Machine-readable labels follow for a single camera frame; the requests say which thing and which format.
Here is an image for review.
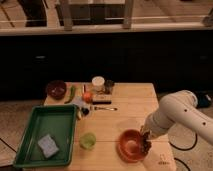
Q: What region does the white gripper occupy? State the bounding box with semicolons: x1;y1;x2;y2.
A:
140;117;159;140

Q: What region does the orange tomato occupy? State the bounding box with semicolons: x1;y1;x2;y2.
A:
82;92;92;103

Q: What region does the white lidded container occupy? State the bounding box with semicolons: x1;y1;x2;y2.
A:
92;76;105;92

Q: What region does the small green cup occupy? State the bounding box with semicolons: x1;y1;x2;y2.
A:
79;132;96;150

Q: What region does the black floor cable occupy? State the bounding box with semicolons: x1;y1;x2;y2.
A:
168;131;199;171

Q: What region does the blue grey sponge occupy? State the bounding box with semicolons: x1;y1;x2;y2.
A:
37;134;59;158

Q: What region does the black rectangular block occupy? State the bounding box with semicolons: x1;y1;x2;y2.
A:
92;95;112;104

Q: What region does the light cloth with dark object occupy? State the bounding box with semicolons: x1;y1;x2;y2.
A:
71;97;90;118

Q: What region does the green plastic tray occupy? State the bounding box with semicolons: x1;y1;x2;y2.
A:
13;105;77;168

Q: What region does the green chili pepper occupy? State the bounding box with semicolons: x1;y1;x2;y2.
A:
64;85;76;104

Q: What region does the dark red bowl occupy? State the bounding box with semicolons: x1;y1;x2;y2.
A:
46;80;67;100

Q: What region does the red orange bowl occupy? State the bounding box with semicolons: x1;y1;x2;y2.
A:
116;129;147;163

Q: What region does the dark purple grape bunch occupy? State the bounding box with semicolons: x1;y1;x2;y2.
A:
142;132;151;155

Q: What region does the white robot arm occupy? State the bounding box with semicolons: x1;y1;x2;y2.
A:
141;90;213;145

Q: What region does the dark small jar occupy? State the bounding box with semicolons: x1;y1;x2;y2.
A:
104;80;115;94

